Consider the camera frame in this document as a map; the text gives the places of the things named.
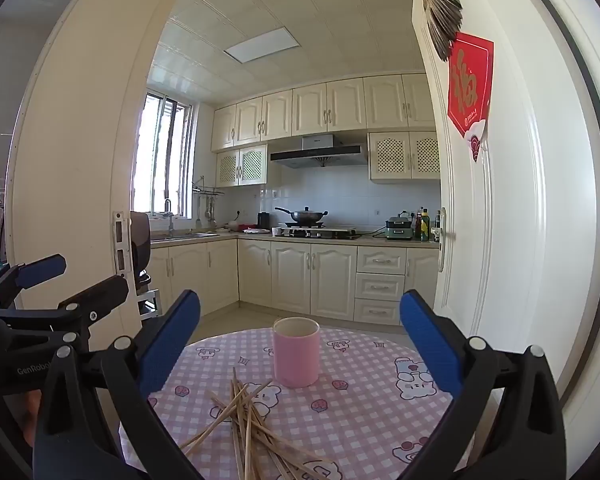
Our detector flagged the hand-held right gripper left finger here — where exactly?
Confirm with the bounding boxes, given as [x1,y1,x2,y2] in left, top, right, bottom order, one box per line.
[32,289,202,480]

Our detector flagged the white door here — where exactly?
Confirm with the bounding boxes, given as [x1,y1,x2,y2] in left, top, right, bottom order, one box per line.
[411,0,600,461]

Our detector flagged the pile of wooden chopsticks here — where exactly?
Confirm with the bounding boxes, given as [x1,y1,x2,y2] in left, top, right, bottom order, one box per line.
[180,367,333,480]

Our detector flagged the green countertop appliance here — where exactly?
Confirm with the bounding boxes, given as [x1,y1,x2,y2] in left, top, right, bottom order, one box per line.
[384,216,414,241]

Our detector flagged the wall utensil rack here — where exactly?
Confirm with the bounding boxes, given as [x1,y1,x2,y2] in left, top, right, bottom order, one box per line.
[191,176,226,228]

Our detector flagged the pink cup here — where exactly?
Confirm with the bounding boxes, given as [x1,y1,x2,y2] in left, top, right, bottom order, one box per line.
[272,317,321,389]

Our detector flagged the ceiling light panel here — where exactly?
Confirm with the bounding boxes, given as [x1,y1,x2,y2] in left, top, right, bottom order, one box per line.
[223,27,301,65]

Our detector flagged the wok with lid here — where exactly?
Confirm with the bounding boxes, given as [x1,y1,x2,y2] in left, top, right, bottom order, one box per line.
[274,206,329,226]

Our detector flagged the kitchen sink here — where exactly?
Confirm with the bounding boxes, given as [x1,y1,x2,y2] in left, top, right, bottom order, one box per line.
[150,231,221,242]

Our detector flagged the brown feather fan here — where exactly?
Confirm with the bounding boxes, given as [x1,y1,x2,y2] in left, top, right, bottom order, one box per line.
[414,0,464,63]

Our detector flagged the cream lattice door cabinet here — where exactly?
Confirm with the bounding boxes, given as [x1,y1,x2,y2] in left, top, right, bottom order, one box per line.
[215,144,268,188]
[368,131,441,181]

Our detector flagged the cream cabinet drawer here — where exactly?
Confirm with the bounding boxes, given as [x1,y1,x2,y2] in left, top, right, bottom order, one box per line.
[353,298,402,326]
[355,273,406,302]
[356,246,407,276]

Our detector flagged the kitchen window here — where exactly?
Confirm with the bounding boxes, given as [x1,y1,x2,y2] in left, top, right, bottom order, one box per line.
[131,91,196,218]

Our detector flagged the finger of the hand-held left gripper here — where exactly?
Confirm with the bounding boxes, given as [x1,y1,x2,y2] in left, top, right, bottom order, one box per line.
[0,254,67,311]
[0,275,131,358]

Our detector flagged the person's left hand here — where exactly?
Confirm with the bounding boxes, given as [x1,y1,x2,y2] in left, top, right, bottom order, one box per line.
[0,391,42,448]

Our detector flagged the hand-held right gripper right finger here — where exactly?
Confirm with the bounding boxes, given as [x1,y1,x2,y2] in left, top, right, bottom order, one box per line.
[399,289,566,480]

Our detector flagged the pink checked tablecloth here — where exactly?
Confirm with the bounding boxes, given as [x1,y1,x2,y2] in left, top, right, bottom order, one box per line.
[120,327,473,480]

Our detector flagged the metal door handle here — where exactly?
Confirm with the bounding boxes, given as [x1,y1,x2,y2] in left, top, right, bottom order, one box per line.
[437,207,456,273]

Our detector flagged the metal door strike plate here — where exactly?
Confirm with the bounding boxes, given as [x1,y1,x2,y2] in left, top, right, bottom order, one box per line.
[113,211,132,277]

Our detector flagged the metal storage trolley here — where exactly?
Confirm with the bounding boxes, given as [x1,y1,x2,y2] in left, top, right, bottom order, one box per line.
[136,272,162,318]

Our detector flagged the cream upper kitchen cabinets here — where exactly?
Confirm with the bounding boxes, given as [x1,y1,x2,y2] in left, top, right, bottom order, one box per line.
[211,74,436,153]

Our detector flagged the red door poster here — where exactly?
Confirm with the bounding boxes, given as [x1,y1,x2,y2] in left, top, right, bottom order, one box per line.
[447,31,495,163]

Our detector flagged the gas stove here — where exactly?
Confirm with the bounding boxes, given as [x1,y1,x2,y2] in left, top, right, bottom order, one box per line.
[280,226,363,240]

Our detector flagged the range hood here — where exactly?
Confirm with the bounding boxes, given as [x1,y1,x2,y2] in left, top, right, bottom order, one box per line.
[270,133,369,169]

